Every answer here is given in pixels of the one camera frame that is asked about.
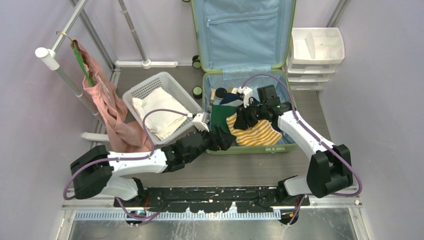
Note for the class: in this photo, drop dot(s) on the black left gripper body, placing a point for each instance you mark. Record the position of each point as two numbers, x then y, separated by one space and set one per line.
214 142

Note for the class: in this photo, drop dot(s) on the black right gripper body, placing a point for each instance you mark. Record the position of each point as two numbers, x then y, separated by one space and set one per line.
252 113

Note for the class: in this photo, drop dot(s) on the yellow white striped garment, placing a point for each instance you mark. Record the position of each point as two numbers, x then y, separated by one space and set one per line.
262 134

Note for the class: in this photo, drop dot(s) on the dark green garment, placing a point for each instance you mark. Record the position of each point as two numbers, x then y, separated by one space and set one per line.
219 115

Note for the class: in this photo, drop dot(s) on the green ribbed hard-shell suitcase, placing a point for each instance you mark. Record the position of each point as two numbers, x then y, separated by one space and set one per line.
243 42

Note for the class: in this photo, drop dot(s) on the white perforated plastic basket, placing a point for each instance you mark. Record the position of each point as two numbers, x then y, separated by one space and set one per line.
171 86

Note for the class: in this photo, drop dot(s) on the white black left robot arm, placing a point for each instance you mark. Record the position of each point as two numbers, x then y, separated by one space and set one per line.
100 171

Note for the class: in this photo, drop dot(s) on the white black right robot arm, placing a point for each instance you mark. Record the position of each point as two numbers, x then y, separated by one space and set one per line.
330 168

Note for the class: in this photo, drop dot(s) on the navy blue folded garment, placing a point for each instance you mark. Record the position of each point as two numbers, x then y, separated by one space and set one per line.
232 100

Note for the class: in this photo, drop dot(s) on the black round jar lid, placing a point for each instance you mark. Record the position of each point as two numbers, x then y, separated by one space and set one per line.
220 93

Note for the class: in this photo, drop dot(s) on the pink cloth garment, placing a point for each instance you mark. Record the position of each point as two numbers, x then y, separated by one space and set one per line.
123 137

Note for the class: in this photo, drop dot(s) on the white plastic drawer organizer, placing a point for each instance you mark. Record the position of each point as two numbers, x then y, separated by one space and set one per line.
313 57

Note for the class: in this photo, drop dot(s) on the green clothes hanger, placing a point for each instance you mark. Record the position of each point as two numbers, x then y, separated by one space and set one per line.
82 62

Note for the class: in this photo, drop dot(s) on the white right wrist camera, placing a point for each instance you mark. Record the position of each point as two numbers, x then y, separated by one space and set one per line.
245 93

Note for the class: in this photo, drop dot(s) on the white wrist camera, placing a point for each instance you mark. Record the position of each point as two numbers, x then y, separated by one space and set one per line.
200 120
245 93

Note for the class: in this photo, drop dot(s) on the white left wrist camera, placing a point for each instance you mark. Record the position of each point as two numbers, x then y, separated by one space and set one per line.
200 120

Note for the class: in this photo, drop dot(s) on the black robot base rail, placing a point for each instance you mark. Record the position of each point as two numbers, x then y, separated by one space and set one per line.
218 203

